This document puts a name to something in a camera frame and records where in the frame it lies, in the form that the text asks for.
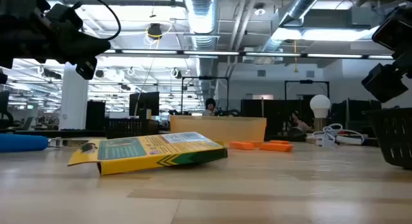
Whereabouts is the white lamp cable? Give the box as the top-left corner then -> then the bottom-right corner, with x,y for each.
305,123 -> 365,148

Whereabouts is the black gantry frame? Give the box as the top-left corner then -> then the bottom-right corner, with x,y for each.
180,76 -> 230,117
284,79 -> 331,101

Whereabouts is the black mesh basket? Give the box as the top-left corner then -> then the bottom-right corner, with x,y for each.
105,118 -> 160,140
363,107 -> 412,170

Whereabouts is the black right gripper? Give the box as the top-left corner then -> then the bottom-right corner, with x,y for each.
371,18 -> 412,79

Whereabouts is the white square pillar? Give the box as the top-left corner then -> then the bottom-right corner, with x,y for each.
59,62 -> 89,131

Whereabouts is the wide black cabinet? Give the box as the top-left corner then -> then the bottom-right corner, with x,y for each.
331,98 -> 382,130

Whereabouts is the black aluminium table frame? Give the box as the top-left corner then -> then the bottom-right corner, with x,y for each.
0,129 -> 106,138

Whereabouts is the white bulb lamp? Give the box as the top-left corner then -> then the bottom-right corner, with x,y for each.
309,94 -> 332,132

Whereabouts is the tall black cabinet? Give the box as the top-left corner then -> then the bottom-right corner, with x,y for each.
85,100 -> 106,131

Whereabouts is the distant black robot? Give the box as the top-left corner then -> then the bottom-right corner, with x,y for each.
214,107 -> 241,117

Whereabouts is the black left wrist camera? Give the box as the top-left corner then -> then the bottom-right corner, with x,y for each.
75,55 -> 98,80

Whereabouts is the silver ribbed air duct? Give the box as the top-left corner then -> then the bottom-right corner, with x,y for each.
183,0 -> 220,51
257,0 -> 326,53

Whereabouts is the black computer monitor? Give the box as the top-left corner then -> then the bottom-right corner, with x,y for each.
129,91 -> 160,120

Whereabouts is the yellow hanging cord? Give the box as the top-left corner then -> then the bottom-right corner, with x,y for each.
292,39 -> 299,73

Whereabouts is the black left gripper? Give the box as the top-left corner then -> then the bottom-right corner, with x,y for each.
19,3 -> 112,64

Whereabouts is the black ceiling device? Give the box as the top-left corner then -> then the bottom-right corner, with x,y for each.
146,23 -> 164,39

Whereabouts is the black partition panel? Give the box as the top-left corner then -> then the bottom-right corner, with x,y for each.
240,98 -> 312,137

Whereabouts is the yellow crayon box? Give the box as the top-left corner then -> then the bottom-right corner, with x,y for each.
67,131 -> 229,177

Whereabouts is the person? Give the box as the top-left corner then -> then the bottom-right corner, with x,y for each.
289,110 -> 312,135
201,97 -> 218,117

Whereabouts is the orange translucent plastic bin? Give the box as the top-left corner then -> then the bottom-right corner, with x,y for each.
169,115 -> 268,145

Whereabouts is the long ceiling light bar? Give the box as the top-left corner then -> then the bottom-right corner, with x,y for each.
99,48 -> 412,61

